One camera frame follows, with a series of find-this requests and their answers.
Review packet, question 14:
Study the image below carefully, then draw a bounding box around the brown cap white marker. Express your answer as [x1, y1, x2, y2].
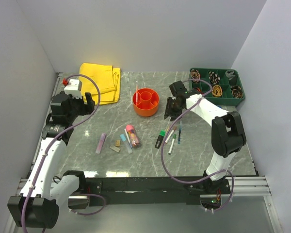
[165, 126, 177, 144]

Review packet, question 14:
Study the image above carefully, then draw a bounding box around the green black highlighter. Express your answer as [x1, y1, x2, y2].
[154, 130, 165, 149]

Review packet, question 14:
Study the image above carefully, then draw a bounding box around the light blue cap highlighter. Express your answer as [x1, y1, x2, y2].
[120, 134, 133, 154]

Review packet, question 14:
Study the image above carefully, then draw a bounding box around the purple highlighter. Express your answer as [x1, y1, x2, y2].
[95, 133, 106, 154]

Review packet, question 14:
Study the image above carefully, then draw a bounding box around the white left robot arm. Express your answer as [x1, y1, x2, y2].
[7, 91, 96, 232]

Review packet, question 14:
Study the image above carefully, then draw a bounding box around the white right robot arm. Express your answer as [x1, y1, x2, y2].
[161, 81, 246, 193]

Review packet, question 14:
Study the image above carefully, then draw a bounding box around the blue transparent pen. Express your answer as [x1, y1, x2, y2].
[178, 120, 182, 144]

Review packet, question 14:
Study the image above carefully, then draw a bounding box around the orange round pen holder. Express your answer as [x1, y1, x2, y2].
[132, 88, 160, 117]

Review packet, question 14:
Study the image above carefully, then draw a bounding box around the green cap white marker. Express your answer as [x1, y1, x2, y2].
[168, 134, 177, 155]

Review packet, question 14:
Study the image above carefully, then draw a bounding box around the yellow folded cloth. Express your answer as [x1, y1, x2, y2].
[79, 63, 121, 105]

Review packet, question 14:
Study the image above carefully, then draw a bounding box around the pink lid marker tube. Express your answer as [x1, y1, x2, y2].
[126, 125, 141, 148]

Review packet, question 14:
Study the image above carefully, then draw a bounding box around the white thin pen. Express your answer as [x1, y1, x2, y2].
[124, 128, 132, 148]

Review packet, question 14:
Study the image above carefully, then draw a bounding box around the brown small eraser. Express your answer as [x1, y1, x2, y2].
[115, 140, 120, 147]

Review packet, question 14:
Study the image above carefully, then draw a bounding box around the green compartment tray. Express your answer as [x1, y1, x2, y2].
[189, 68, 245, 106]

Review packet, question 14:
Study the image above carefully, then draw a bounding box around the grey tan eraser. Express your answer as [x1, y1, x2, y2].
[110, 145, 120, 153]

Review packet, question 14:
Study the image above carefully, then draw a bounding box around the black base beam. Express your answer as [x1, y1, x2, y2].
[72, 177, 231, 205]

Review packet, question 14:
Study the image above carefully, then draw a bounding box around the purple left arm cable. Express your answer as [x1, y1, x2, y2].
[20, 74, 107, 228]

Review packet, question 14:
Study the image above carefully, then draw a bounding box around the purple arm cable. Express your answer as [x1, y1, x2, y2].
[161, 79, 235, 214]
[20, 74, 107, 228]

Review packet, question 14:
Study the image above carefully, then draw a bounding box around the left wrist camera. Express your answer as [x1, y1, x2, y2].
[63, 79, 82, 99]

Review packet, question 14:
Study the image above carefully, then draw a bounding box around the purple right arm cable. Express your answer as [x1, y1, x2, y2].
[161, 79, 235, 214]

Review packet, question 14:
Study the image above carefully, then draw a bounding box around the aluminium rail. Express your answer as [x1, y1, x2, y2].
[14, 176, 272, 200]

